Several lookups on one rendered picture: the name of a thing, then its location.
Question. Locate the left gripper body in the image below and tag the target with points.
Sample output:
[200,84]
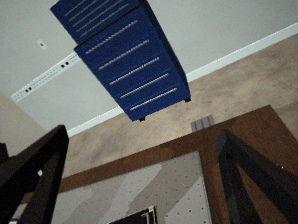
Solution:
[28,189]

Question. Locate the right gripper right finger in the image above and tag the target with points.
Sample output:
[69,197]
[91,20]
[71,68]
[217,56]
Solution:
[279,185]

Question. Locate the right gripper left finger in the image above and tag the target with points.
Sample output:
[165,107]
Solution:
[17,172]

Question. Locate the black rectangular frame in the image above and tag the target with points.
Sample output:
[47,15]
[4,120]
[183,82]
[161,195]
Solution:
[145,216]

